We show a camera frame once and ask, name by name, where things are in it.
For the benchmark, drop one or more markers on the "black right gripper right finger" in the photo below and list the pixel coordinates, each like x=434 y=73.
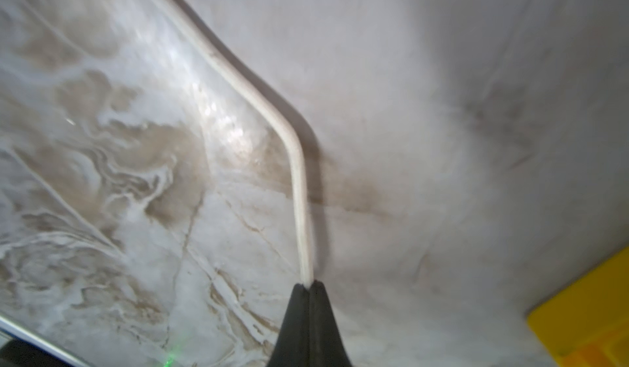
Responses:
x=326 y=348

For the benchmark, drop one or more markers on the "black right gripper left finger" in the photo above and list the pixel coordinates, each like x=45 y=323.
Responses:
x=292 y=348

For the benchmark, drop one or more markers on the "white sneaker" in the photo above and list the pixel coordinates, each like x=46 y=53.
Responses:
x=280 y=125

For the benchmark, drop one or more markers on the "yellow plastic frame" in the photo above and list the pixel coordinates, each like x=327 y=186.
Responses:
x=586 y=324

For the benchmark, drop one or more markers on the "aluminium front rail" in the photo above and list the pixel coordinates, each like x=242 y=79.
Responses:
x=21 y=346

